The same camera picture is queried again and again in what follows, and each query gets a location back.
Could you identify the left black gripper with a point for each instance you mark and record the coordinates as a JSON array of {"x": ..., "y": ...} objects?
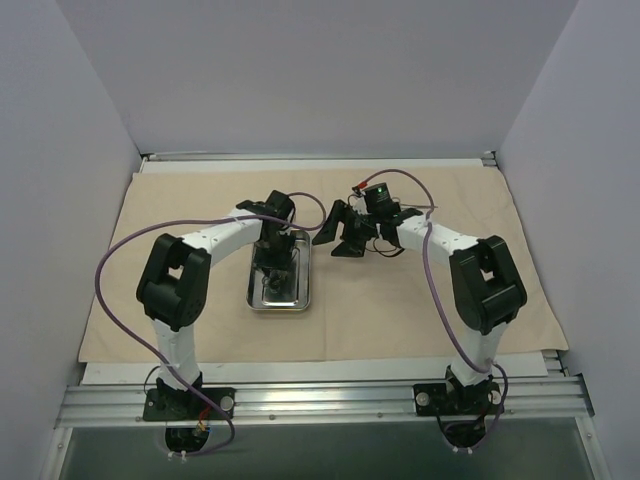
[{"x": 275, "y": 260}]

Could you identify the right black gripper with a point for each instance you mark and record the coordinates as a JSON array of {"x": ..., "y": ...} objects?
[{"x": 351, "y": 228}]

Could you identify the steel instrument tray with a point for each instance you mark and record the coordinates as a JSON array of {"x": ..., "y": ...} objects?
[{"x": 296, "y": 293}]

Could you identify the beige cloth wrap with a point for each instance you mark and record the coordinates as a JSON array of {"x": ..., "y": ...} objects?
[{"x": 367, "y": 308}]

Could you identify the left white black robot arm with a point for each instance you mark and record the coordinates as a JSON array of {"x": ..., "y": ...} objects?
[{"x": 174, "y": 285}]

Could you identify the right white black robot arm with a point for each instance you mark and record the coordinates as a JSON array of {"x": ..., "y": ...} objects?
[{"x": 488, "y": 291}]

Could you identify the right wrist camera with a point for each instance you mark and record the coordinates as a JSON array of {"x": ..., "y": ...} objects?
[{"x": 361, "y": 200}]

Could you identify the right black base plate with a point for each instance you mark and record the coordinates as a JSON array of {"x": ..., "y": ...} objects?
[{"x": 448, "y": 399}]

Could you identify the aluminium front rail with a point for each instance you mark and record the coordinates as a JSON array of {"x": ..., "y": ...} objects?
[{"x": 101, "y": 406}]

